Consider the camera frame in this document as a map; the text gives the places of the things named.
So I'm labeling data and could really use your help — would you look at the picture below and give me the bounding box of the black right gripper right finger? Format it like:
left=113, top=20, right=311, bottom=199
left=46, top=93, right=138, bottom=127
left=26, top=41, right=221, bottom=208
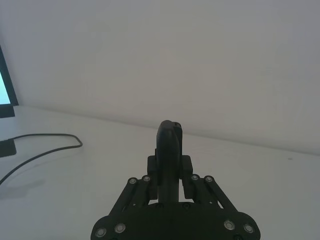
left=171, top=121, right=240, bottom=214

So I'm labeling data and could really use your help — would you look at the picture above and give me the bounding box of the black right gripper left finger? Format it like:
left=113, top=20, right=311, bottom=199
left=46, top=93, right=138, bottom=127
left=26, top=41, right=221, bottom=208
left=109, top=120, right=180, bottom=216

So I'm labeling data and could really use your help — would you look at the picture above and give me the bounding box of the small black box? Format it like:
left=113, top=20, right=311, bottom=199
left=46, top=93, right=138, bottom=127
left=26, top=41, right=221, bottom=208
left=0, top=139, right=17, bottom=158

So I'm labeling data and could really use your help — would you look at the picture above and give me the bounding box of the black framed monitor screen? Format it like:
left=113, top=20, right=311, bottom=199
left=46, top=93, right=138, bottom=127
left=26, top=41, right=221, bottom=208
left=0, top=44, right=18, bottom=119

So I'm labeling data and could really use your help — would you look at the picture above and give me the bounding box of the thin black cable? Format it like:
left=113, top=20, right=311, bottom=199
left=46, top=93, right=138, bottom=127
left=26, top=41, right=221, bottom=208
left=0, top=133, right=84, bottom=186

